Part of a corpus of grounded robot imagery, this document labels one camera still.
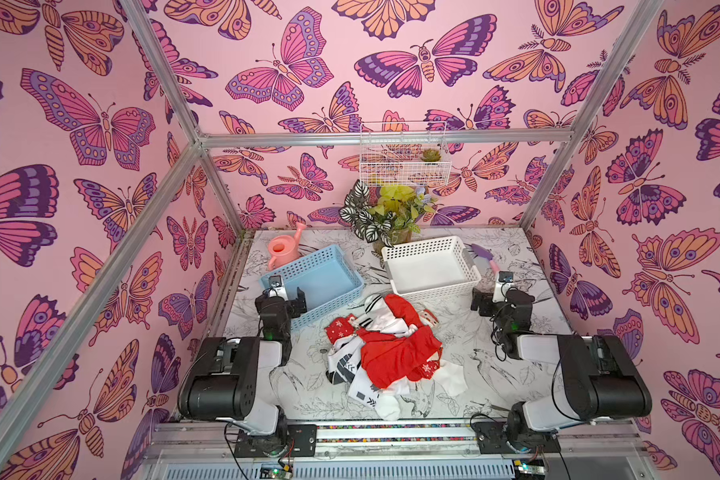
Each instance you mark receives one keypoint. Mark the pink purple garden trowel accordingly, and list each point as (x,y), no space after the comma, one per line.
(481,252)

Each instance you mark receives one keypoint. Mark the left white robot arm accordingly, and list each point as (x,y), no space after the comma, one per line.
(229,379)

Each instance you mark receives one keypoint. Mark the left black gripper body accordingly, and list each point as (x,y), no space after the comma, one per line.
(290,313)

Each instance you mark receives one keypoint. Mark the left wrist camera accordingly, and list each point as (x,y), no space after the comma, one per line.
(276,287)

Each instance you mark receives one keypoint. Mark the pink watering can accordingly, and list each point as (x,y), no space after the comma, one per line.
(284,249)

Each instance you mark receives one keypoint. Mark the white wire wall basket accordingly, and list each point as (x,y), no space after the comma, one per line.
(393,157)

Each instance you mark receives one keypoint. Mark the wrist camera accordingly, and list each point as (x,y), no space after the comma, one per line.
(504,282)
(276,287)

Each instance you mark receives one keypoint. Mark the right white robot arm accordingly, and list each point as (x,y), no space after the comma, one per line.
(594,377)

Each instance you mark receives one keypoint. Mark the small succulent in basket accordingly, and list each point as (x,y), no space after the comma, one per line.
(431,155)

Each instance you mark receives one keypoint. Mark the white sock black stripes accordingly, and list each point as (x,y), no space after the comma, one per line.
(374,306)

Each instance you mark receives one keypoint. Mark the light blue plastic basket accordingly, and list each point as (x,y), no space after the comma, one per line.
(327,279)

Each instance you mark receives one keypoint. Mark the white sock chevron pattern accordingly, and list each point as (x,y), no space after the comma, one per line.
(345,367)

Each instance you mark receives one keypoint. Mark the plain red sock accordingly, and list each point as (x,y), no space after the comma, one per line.
(387,358)

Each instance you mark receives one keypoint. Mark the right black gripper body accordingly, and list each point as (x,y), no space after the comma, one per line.
(488,301)

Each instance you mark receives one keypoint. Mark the white plastic basket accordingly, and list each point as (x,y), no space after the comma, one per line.
(430,269)

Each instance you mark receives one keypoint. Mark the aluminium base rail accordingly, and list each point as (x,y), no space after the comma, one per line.
(410,449)

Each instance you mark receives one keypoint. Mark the red snowflake sock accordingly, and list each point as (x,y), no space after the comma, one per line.
(340,327)

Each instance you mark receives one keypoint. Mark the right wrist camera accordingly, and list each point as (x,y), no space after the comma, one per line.
(504,282)

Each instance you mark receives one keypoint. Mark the plain white sock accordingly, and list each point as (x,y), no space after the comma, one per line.
(419,398)

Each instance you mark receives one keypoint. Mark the potted green leafy plant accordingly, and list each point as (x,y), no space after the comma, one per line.
(387,215)

